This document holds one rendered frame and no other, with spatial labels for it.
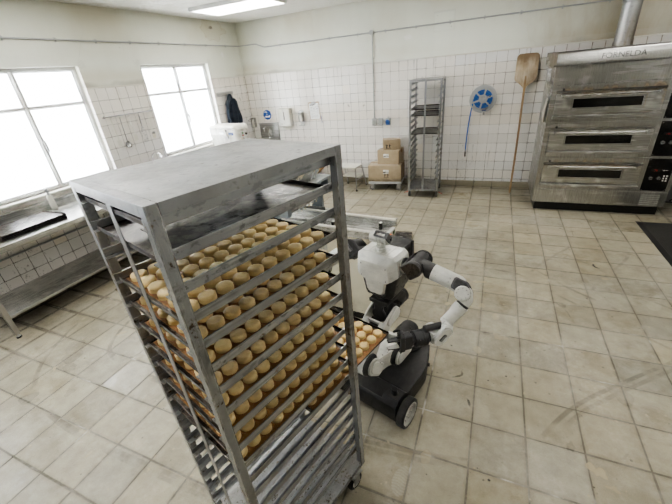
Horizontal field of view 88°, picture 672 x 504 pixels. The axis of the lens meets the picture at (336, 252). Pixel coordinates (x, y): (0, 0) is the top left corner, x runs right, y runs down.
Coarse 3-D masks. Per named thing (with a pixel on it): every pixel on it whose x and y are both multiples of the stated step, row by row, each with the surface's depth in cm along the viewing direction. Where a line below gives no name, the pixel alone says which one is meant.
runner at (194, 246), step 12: (312, 192) 111; (324, 192) 116; (288, 204) 104; (300, 204) 108; (252, 216) 95; (264, 216) 98; (228, 228) 90; (240, 228) 93; (204, 240) 85; (216, 240) 88; (180, 252) 81; (192, 252) 84; (156, 264) 80
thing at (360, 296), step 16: (352, 224) 301; (368, 224) 298; (336, 240) 288; (368, 240) 273; (336, 272) 304; (352, 272) 295; (336, 288) 313; (352, 288) 303; (336, 304) 322; (368, 304) 303
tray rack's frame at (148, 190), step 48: (240, 144) 128; (288, 144) 119; (96, 192) 85; (144, 192) 79; (192, 192) 77; (96, 240) 105; (144, 288) 96; (144, 336) 123; (192, 336) 86; (288, 432) 206; (240, 480) 114; (288, 480) 182; (336, 480) 180
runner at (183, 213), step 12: (300, 168) 105; (312, 168) 109; (264, 180) 95; (276, 180) 99; (228, 192) 87; (240, 192) 90; (252, 192) 93; (204, 204) 83; (216, 204) 86; (168, 216) 77; (180, 216) 79; (144, 228) 74
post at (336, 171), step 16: (336, 144) 112; (336, 160) 112; (336, 176) 115; (336, 192) 118; (336, 208) 121; (336, 224) 124; (352, 304) 141; (352, 320) 144; (352, 336) 147; (352, 352) 150; (352, 368) 155; (352, 384) 160; (352, 400) 166
